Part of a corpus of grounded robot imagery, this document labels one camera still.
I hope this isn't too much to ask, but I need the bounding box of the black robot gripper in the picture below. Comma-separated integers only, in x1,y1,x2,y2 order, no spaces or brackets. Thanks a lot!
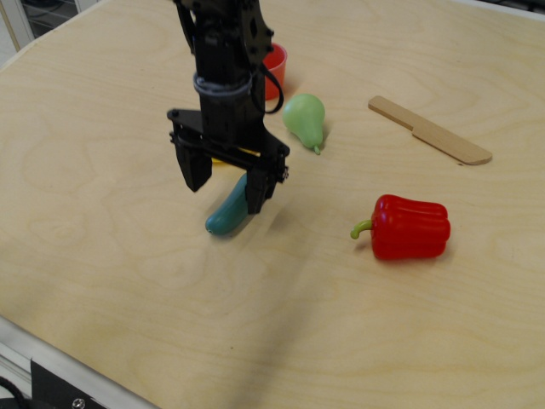
167,89,290,214

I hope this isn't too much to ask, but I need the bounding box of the dark green toy cucumber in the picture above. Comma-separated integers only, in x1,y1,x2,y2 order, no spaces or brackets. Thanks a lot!
205,174,249,236

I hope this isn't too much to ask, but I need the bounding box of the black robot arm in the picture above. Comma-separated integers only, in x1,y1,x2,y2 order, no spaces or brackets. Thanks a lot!
167,1,290,214

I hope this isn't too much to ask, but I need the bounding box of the red plastic cup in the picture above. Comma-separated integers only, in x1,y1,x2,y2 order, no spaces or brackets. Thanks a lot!
263,43,288,101

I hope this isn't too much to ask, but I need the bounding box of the yellow toy banana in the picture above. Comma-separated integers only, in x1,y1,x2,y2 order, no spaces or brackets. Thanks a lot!
212,148,261,168

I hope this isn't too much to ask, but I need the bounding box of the light green toy pear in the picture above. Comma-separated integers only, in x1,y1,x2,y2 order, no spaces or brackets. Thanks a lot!
282,94,325,155

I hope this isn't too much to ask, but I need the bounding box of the red toy bell pepper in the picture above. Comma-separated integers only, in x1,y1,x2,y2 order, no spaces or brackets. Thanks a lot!
350,194,450,260

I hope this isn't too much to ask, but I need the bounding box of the wooden toy knife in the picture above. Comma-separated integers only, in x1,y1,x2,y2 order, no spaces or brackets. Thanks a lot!
368,95,492,165

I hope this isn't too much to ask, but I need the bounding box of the aluminium table frame rail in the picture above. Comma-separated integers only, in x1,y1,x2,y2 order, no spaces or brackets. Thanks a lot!
1,318,155,408

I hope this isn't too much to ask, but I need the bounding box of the black metal bracket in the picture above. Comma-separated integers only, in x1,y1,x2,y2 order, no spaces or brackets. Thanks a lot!
30,360,107,408

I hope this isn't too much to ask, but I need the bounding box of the black cable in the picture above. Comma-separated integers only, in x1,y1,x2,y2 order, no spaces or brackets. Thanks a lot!
0,374,31,409

